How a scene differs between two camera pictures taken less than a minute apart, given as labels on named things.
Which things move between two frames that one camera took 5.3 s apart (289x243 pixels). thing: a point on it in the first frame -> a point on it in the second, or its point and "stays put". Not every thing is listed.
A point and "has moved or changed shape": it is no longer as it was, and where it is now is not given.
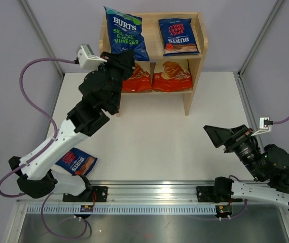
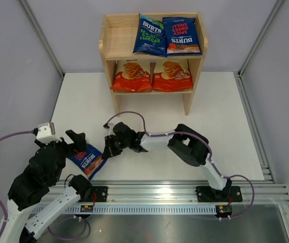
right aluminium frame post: [264, 28] stays put
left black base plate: [94, 194] stays put
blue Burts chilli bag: [77, 162] has moved or changed shape
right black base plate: [206, 194] stays put
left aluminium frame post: [26, 5] stays put
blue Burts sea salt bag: [125, 34] -> [150, 37]
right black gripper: [219, 135] -> [110, 152]
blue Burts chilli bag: [178, 37] has moved or changed shape
